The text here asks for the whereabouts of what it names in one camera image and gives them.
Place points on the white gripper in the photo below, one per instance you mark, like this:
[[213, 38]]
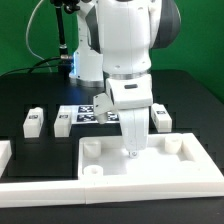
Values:
[[131, 99]]

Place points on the white desk top tray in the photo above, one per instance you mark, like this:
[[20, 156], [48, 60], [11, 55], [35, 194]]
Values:
[[172, 158]]

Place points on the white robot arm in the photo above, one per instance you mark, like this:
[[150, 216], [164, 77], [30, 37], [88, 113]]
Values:
[[115, 37]]

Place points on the white marker sheet with tags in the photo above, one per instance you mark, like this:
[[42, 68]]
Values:
[[80, 114]]

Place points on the white L-shaped fence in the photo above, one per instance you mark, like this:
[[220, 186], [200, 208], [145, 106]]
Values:
[[30, 194]]

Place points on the white block left edge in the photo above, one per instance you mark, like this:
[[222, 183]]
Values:
[[5, 154]]

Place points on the black camera stand pole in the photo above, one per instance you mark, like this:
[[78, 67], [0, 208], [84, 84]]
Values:
[[69, 6]]

